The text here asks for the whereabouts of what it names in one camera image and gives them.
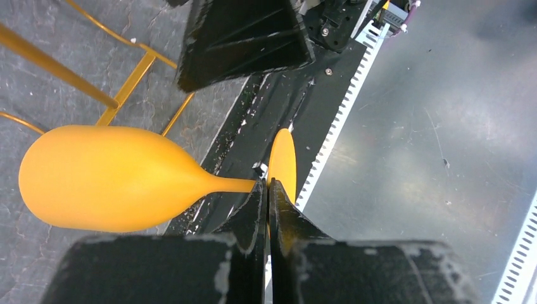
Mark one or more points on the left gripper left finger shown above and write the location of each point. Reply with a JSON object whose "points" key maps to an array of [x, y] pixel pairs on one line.
{"points": [[225, 265]]}

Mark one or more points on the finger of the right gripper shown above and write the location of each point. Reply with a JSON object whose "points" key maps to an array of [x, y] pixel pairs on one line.
{"points": [[226, 40]]}

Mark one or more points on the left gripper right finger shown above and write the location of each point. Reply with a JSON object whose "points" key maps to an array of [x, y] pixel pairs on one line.
{"points": [[308, 266]]}

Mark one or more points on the orange plastic wine glass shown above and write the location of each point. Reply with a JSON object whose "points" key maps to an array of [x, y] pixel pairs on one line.
{"points": [[113, 179]]}

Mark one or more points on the gold wire glass rack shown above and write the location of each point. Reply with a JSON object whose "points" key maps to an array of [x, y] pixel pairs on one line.
{"points": [[101, 41]]}

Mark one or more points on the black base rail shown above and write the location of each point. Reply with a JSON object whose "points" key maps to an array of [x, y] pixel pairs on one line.
{"points": [[305, 99]]}

